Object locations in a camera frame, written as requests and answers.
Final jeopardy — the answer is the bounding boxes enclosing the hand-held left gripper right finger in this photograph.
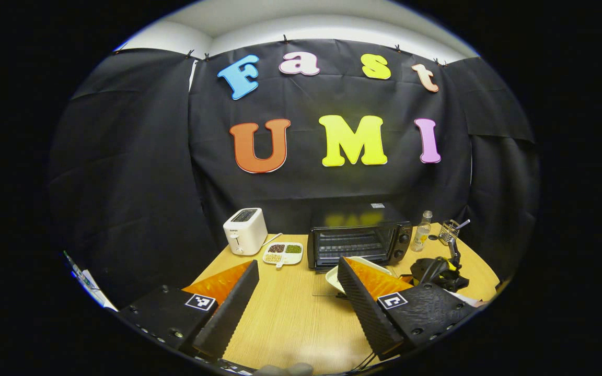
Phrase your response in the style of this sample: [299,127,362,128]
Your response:
[337,256,482,361]

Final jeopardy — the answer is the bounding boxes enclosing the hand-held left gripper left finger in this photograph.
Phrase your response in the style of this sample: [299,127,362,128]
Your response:
[118,260,260,360]

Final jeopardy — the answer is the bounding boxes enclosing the white square plate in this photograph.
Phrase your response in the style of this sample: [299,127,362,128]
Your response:
[325,256,393,294]

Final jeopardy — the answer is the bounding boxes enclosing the black electric oven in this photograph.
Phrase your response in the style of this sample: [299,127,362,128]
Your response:
[307,203,414,298]

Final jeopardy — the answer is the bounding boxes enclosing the clear drink bottle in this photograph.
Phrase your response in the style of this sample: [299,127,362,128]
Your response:
[413,210,433,252]

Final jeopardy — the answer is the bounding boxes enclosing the white divided dish with beans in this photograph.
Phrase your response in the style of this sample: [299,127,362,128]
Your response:
[262,242,304,269]

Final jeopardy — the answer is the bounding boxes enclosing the white toaster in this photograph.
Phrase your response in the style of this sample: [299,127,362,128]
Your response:
[223,208,269,256]

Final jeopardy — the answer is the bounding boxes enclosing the white printed paper sheet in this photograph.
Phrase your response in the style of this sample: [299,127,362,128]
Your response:
[62,250,120,312]

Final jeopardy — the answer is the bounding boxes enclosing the black backdrop cloth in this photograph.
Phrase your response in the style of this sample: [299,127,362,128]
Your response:
[48,38,542,309]

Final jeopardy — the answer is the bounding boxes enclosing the metal wire utensil holder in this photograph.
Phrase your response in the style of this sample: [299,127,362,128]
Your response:
[438,219,461,245]

